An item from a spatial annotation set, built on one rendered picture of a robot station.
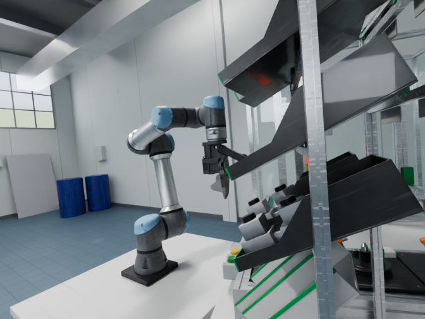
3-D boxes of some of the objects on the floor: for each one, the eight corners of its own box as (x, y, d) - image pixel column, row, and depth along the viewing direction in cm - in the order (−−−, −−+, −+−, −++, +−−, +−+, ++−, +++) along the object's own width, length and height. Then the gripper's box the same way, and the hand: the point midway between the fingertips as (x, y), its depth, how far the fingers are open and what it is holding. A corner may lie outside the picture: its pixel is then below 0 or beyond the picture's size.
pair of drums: (116, 206, 666) (112, 173, 661) (69, 219, 566) (64, 180, 561) (102, 204, 710) (98, 173, 706) (55, 216, 610) (51, 180, 606)
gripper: (207, 142, 90) (212, 196, 91) (199, 141, 82) (204, 202, 83) (229, 139, 88) (233, 196, 89) (223, 139, 79) (228, 202, 80)
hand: (227, 195), depth 85 cm, fingers closed
